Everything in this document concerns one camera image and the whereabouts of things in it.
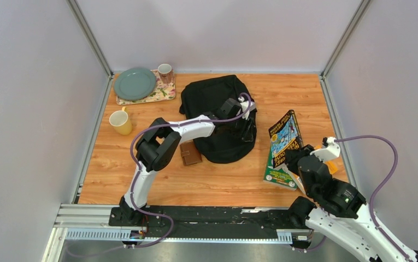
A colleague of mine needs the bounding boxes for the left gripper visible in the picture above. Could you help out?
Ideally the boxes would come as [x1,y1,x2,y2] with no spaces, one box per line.
[226,114,255,143]

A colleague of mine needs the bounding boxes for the orange book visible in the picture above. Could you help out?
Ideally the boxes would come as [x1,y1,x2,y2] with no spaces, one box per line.
[286,145,338,194]

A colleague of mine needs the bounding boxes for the black backpack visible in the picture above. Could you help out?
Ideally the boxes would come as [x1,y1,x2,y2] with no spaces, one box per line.
[179,75,257,164]

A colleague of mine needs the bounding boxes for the green coin book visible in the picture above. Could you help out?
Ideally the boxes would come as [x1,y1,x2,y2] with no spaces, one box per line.
[263,158,297,190]

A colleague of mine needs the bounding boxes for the Treehouse storey book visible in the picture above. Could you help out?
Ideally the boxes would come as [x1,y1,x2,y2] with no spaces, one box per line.
[268,110,303,169]

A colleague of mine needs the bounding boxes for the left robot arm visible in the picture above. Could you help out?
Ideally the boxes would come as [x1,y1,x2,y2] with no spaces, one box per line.
[109,93,256,227]

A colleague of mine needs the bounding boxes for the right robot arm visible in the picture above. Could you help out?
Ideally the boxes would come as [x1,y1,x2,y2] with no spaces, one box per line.
[286,145,418,261]

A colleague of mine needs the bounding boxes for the brown leather wallet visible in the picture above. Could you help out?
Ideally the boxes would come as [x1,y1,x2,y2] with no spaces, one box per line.
[180,141,202,166]

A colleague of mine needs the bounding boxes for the floral tray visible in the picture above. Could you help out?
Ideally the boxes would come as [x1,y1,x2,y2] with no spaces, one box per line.
[113,69,176,105]

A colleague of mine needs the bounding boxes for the brown patterned mug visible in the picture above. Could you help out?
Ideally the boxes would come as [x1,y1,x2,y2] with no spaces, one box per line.
[157,63,174,84]

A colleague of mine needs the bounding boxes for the grey-green plate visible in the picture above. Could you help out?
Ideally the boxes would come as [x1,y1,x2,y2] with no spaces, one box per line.
[114,67,157,101]

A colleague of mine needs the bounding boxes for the yellow mug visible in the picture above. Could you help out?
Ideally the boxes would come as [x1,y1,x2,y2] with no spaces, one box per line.
[109,106,133,135]

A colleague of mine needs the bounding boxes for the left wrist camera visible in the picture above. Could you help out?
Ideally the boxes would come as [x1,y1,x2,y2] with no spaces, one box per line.
[238,96,256,120]

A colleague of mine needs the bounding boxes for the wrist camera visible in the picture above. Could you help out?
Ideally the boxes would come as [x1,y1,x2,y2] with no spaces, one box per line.
[310,136,341,162]
[238,96,256,120]

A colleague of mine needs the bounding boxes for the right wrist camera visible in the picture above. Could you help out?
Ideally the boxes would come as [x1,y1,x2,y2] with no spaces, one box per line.
[310,136,341,162]

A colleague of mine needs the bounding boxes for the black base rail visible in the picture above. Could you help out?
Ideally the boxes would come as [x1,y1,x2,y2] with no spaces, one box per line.
[108,205,314,248]

